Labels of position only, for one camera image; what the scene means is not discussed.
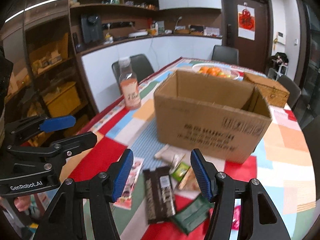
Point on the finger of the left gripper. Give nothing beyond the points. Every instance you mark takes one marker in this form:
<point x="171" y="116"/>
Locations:
<point x="66" y="147"/>
<point x="37" y="124"/>

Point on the small green candy packet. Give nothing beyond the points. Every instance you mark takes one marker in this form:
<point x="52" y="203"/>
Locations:
<point x="180" y="171"/>

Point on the black coffee machine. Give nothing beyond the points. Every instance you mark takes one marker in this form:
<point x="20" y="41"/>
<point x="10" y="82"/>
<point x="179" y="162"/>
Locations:
<point x="91" y="28"/>

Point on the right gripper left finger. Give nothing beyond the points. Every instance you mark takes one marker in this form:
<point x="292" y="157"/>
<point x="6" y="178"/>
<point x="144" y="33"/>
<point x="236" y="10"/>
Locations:
<point x="64" y="217"/>

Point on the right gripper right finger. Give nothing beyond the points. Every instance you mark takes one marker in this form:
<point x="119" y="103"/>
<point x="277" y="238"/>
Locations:
<point x="259" y="217"/>

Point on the beige biscuit packet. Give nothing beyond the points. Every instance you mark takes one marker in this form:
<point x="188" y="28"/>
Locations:
<point x="170" y="155"/>

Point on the white fruit basket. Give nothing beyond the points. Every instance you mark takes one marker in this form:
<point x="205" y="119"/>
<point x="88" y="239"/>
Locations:
<point x="213" y="69"/>

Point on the colourful patchwork tablecloth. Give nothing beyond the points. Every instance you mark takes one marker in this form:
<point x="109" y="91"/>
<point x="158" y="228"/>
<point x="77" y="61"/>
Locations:
<point x="281" y="161"/>

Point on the dark green snack packet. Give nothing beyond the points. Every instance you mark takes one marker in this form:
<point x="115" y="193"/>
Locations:
<point x="193" y="215"/>

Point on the red fu door poster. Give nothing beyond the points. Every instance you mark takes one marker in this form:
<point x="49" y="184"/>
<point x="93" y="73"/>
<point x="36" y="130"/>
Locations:
<point x="246" y="22"/>

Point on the dark silver snack bar packet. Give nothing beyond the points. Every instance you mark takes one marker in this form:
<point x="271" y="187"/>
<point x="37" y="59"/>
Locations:
<point x="160" y="200"/>

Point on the dark chair far end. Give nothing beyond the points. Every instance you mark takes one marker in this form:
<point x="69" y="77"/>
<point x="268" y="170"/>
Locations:
<point x="225" y="54"/>

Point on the pink juice bottle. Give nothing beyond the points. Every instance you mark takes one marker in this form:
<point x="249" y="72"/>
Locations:
<point x="129" y="84"/>

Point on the dark chair left side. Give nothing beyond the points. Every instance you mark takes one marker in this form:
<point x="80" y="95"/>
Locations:
<point x="140" y="65"/>

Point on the brown sandwich cracker packet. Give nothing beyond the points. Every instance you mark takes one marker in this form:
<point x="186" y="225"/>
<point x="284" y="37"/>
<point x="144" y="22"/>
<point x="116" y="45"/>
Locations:
<point x="189" y="182"/>

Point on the white shoe rack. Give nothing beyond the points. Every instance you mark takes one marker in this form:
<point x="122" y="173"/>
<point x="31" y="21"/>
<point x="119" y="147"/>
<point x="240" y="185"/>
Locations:
<point x="277" y="65"/>

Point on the white pink snack packet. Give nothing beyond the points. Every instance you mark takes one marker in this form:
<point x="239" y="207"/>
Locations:
<point x="125" y="201"/>

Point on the dark wooden door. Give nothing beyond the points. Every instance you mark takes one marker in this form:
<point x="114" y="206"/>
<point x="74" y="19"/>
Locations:
<point x="252" y="54"/>

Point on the woven wicker box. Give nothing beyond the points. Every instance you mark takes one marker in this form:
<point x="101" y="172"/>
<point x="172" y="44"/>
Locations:
<point x="273" y="92"/>

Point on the dark chair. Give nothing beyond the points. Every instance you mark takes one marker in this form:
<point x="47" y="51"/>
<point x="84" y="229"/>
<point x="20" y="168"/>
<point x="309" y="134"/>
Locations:
<point x="294" y="90"/>
<point x="140" y="65"/>

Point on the dark chair right far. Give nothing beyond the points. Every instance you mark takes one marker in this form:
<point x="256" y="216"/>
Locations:
<point x="294" y="90"/>

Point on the brown cardboard box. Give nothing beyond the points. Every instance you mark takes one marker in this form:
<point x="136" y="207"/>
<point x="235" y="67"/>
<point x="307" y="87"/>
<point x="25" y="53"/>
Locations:
<point x="223" y="118"/>

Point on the left hand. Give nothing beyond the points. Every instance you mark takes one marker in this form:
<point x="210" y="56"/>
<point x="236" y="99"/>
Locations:
<point x="22" y="203"/>

